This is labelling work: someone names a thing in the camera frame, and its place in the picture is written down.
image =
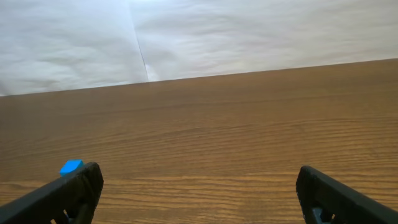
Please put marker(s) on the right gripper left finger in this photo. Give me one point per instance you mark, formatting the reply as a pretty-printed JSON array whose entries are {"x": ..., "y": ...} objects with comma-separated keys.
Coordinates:
[{"x": 46, "y": 199}]

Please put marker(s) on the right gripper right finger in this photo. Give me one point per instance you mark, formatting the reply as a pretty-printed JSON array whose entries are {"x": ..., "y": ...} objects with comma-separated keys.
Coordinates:
[{"x": 342, "y": 199}]

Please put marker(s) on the blue cube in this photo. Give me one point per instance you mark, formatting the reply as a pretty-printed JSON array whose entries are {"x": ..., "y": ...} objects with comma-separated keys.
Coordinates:
[{"x": 70, "y": 166}]

